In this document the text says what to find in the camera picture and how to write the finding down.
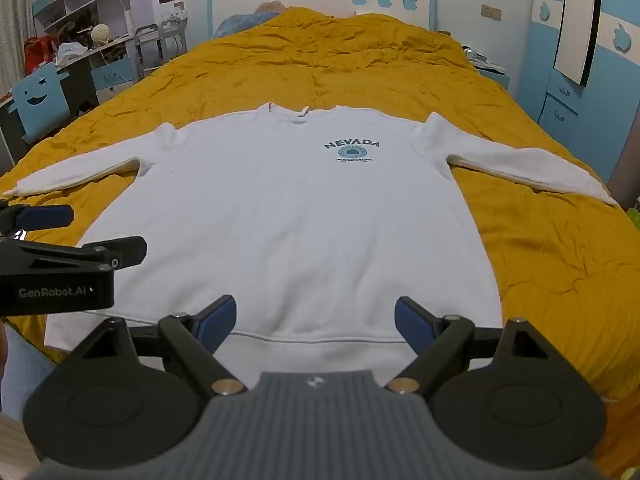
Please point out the tan wall switch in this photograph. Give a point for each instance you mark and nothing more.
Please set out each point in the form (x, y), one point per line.
(491, 13)

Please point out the blue pillow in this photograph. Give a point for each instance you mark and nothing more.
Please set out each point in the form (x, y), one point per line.
(240, 22)

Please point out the blue nightstand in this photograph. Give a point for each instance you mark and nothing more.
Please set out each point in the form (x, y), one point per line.
(492, 75)

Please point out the blue chair with face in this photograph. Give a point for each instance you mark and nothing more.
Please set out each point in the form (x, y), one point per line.
(42, 97)

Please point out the light blue cloth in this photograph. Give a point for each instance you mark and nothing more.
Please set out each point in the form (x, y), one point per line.
(30, 365)

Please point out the white printed sweatshirt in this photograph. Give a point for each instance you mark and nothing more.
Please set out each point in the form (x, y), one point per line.
(300, 235)

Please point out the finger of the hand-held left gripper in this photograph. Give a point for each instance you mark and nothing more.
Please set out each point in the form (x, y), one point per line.
(45, 217)
(125, 252)

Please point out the black framed mirror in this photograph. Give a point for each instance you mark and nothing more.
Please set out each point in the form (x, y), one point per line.
(575, 15)

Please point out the white blue bed headboard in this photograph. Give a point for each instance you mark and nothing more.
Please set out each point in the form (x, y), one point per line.
(320, 2)

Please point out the blue desk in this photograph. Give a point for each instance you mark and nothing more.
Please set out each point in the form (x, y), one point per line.
(107, 77)

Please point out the grey trolley cart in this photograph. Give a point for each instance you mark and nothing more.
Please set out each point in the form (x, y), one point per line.
(160, 42)

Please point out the beige round ornament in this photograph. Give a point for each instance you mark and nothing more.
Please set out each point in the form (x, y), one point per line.
(101, 34)

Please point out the white plastic bag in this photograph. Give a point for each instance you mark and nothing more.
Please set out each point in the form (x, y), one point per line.
(71, 51)

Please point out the white wall socket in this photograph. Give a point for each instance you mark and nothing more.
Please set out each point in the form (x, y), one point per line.
(179, 8)

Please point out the mustard yellow blanket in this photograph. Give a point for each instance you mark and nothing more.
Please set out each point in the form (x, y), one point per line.
(350, 60)

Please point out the green object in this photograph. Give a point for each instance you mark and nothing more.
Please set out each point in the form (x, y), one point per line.
(634, 212)

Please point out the red bag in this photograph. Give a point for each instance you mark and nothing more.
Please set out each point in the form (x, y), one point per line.
(39, 50)

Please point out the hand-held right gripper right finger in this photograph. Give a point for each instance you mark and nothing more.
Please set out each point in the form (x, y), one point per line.
(414, 321)

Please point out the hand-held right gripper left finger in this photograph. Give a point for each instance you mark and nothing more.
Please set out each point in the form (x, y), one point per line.
(222, 317)

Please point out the blue wardrobe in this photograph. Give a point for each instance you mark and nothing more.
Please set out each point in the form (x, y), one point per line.
(560, 105)

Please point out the tan plush item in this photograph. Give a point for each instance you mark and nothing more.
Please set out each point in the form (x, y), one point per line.
(270, 6)

